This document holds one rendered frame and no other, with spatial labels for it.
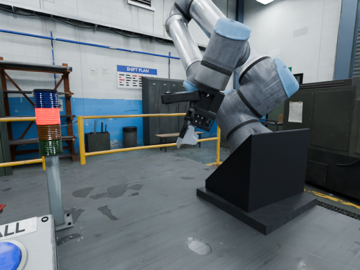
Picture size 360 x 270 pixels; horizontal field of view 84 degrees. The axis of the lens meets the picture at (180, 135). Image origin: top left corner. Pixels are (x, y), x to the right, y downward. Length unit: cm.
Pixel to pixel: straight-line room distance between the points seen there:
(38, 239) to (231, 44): 50
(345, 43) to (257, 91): 577
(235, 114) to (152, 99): 485
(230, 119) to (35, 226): 71
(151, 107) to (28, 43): 295
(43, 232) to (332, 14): 718
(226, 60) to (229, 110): 32
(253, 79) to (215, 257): 60
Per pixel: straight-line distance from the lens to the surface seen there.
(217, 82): 54
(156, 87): 565
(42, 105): 67
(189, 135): 60
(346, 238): 79
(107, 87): 566
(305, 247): 69
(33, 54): 557
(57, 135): 69
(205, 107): 58
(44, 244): 20
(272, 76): 80
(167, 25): 113
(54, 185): 72
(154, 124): 561
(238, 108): 81
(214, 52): 54
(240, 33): 54
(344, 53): 647
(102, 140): 516
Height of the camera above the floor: 117
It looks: 8 degrees down
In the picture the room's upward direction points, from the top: straight up
